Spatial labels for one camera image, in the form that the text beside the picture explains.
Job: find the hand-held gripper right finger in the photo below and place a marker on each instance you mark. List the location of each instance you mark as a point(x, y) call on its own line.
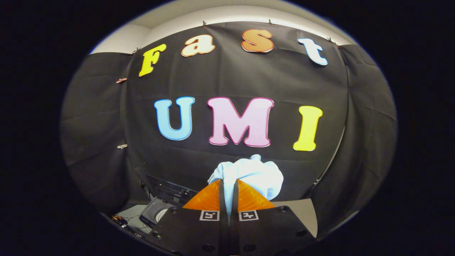
point(234, 202)

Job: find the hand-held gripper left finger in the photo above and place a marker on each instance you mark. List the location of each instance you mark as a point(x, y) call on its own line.
point(222, 202)

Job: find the light blue shirt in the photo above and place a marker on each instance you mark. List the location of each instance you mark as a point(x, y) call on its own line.
point(256, 174)

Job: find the black backdrop cloth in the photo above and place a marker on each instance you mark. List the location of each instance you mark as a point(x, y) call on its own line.
point(234, 74)

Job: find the red clip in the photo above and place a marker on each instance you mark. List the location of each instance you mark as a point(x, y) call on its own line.
point(121, 80)

